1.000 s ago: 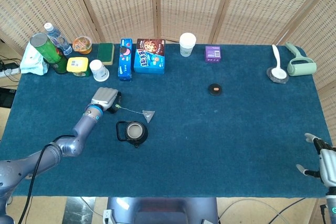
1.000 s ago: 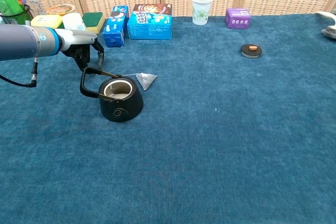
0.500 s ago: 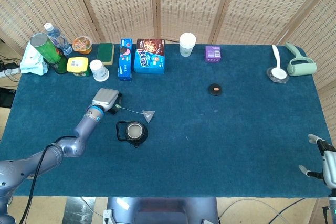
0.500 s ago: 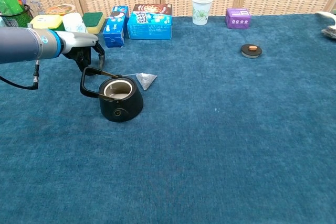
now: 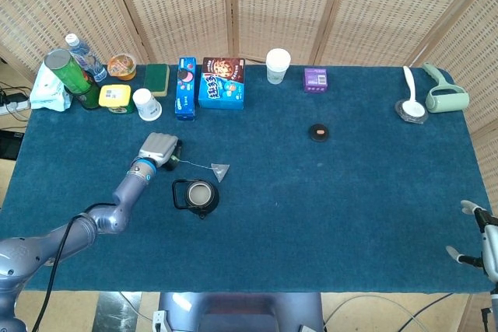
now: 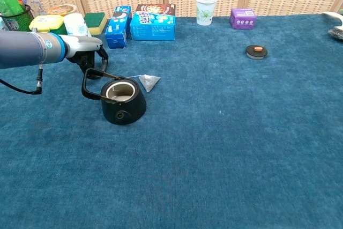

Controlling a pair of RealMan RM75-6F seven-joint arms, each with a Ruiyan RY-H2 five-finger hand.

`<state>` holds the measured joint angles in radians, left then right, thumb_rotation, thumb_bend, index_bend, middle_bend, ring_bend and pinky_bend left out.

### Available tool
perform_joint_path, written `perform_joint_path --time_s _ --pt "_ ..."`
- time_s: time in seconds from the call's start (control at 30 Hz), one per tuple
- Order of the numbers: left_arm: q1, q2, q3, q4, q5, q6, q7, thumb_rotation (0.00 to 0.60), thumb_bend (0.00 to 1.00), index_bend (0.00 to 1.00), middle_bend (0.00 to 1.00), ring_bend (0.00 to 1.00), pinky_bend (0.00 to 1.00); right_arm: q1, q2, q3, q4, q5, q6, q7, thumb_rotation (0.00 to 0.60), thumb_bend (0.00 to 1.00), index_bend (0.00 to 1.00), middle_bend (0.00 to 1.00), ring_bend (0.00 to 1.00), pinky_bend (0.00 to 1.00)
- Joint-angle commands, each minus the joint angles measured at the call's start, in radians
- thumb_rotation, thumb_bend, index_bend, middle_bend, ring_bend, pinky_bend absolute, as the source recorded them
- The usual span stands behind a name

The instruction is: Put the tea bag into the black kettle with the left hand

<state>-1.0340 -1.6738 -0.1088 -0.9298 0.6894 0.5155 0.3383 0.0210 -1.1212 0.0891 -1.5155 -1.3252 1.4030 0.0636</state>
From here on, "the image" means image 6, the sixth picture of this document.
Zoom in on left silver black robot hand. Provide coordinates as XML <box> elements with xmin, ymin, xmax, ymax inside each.
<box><xmin>65</xmin><ymin>35</ymin><xmax>109</xmax><ymax>80</ymax></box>

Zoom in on grey pyramid tea bag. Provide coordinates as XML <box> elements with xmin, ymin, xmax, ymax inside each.
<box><xmin>125</xmin><ymin>73</ymin><xmax>161</xmax><ymax>93</ymax></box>

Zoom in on black cast iron teapot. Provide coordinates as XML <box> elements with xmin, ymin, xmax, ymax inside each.
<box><xmin>81</xmin><ymin>68</ymin><xmax>147</xmax><ymax>126</ymax></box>

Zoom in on upturned white paper cup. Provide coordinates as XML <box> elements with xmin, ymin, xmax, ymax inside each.
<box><xmin>63</xmin><ymin>12</ymin><xmax>92</xmax><ymax>38</ymax></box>

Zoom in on green and yellow sponge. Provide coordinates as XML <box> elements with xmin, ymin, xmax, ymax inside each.
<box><xmin>84</xmin><ymin>11</ymin><xmax>108</xmax><ymax>36</ymax></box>

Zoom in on blue Oreo box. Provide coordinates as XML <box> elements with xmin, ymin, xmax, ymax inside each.
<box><xmin>105</xmin><ymin>5</ymin><xmax>133</xmax><ymax>49</ymax></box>

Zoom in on green tub with yellow lid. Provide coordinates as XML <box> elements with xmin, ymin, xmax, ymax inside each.
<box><xmin>28</xmin><ymin>14</ymin><xmax>68</xmax><ymax>35</ymax></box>

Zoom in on black mesh pen holder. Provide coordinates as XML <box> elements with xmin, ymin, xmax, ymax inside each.
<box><xmin>0</xmin><ymin>4</ymin><xmax>35</xmax><ymax>33</ymax></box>

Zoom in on blue chocolate cookie box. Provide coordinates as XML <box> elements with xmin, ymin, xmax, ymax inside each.
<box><xmin>129</xmin><ymin>3</ymin><xmax>177</xmax><ymax>41</ymax></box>

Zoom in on stacked flower print paper cups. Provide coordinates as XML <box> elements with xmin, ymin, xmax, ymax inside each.
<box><xmin>195</xmin><ymin>0</ymin><xmax>220</xmax><ymax>26</ymax></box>

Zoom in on small purple box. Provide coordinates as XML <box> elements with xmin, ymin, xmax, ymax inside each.
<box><xmin>229</xmin><ymin>8</ymin><xmax>257</xmax><ymax>31</ymax></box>

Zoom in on blue carpet table cloth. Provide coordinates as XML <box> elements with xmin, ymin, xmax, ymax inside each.
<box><xmin>0</xmin><ymin>13</ymin><xmax>343</xmax><ymax>229</ymax></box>

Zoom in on black lid with orange knob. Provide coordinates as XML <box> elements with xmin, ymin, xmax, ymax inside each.
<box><xmin>245</xmin><ymin>44</ymin><xmax>269</xmax><ymax>60</ymax></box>

